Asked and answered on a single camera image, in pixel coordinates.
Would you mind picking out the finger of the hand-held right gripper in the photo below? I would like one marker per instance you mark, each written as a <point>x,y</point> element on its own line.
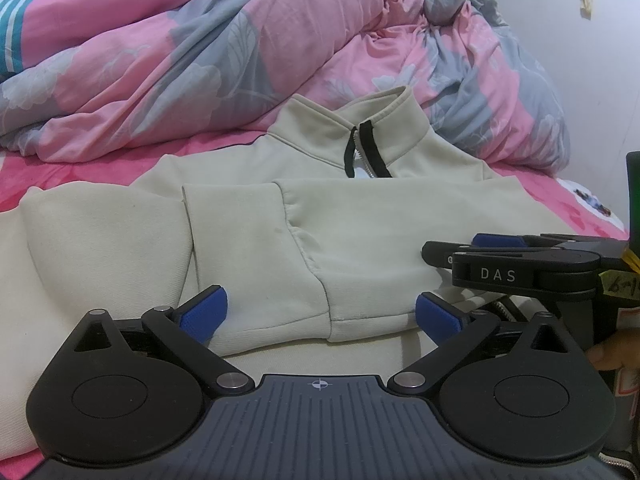
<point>500,241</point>
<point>440,255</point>

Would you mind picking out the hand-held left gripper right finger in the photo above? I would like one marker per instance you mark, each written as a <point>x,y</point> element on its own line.
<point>439,317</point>

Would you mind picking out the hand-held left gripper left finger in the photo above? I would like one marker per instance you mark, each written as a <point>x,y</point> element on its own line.
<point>205,316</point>

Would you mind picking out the beige zip jacket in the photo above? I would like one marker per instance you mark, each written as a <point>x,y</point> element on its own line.
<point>350,230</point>

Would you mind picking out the person's right hand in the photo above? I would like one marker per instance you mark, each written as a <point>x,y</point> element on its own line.
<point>620,352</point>

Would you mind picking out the pink grey floral quilt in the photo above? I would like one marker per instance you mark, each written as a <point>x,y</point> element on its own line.
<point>150,60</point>

